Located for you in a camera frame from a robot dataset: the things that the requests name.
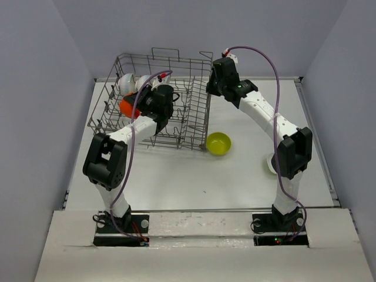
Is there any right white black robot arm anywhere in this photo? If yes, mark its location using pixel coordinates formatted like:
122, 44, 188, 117
206, 56, 313, 233

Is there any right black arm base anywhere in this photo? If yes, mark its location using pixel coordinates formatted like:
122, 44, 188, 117
250, 206, 309, 247

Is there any lime green bowl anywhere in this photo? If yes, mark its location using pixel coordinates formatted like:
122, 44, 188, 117
206, 132, 232, 156

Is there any orange bowl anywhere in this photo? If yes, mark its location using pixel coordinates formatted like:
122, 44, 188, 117
119, 92, 133, 118

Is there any white round bowl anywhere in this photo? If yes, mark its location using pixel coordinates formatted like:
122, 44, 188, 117
135, 75, 153, 92
118, 73, 136, 96
152, 76, 170, 88

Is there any white square bowl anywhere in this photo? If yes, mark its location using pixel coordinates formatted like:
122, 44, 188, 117
266, 153, 277, 174

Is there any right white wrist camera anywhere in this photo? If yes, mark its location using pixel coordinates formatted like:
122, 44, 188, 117
221, 48, 238, 64

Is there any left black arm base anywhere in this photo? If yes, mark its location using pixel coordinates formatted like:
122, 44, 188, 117
92, 211, 150, 247

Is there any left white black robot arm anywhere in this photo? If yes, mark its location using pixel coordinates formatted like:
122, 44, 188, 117
83, 85, 176, 232

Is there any grey wire dish rack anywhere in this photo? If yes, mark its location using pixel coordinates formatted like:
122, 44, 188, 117
87, 48, 213, 151

